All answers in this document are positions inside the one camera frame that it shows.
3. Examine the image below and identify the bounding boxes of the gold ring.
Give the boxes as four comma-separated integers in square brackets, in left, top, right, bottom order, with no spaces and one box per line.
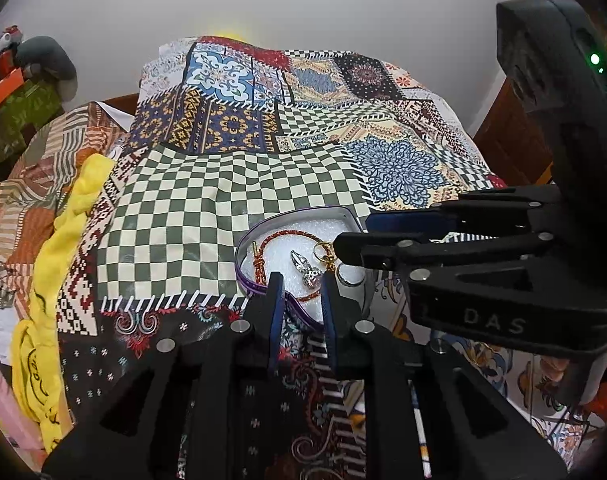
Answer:
[312,240,341,273]

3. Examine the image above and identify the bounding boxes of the silver pendant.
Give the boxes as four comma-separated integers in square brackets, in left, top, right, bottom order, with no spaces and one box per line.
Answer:
[290,250,323,289]

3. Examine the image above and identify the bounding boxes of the red braided bracelet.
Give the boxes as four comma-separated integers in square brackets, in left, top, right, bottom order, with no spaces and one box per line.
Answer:
[250,228,335,304]

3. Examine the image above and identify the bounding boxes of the purple heart-shaped jewelry tin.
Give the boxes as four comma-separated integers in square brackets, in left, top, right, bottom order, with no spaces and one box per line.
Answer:
[235,206,374,333]

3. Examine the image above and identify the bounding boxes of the wooden wardrobe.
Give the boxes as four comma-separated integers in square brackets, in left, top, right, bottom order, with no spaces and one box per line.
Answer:
[473,0,607,189]

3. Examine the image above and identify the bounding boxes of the yellow cloth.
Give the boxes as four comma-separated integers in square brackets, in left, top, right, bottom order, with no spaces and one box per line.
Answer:
[10,154,114,453]

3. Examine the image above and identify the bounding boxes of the colourful patchwork bedspread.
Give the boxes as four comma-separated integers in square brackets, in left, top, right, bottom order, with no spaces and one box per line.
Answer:
[58,37,607,479]

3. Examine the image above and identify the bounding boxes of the striped brown blanket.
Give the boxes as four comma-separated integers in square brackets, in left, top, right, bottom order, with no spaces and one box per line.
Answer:
[0,102,128,318]

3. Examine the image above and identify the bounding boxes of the orange box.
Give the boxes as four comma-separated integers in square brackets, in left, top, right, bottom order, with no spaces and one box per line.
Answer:
[0,68,23,104]

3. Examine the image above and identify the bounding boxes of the grey-green pillow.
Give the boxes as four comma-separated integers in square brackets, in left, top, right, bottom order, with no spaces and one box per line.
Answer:
[15,36,78,103]

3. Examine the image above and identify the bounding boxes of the clutter pile on box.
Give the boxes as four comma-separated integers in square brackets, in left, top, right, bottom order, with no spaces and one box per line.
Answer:
[0,25,23,55]

